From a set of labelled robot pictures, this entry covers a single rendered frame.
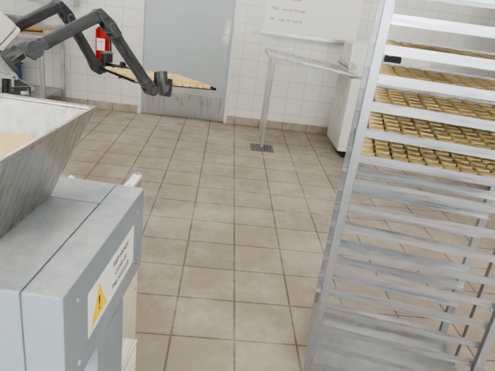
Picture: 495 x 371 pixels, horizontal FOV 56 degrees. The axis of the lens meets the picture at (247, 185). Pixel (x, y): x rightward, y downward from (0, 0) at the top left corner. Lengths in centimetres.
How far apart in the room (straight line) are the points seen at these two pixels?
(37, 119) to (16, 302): 34
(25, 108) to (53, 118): 5
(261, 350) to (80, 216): 166
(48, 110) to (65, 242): 24
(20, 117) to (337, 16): 513
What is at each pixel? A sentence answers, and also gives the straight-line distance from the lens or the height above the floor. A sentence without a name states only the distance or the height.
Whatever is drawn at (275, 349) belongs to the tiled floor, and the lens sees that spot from 232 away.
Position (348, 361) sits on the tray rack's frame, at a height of 15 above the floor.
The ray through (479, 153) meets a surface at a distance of 167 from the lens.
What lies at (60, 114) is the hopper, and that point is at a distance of 82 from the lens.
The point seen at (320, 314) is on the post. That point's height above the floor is 41.
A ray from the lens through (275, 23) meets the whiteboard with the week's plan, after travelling 567.
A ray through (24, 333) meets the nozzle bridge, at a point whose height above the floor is 112.
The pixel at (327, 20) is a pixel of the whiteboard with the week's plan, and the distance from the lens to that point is 575.
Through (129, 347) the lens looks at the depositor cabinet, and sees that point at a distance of 101.
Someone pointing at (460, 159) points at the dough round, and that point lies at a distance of 185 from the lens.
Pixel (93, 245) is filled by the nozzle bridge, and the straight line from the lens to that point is 67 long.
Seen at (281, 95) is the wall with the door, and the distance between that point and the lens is 580.
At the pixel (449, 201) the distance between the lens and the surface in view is 171.
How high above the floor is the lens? 152
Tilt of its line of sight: 22 degrees down
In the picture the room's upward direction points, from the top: 8 degrees clockwise
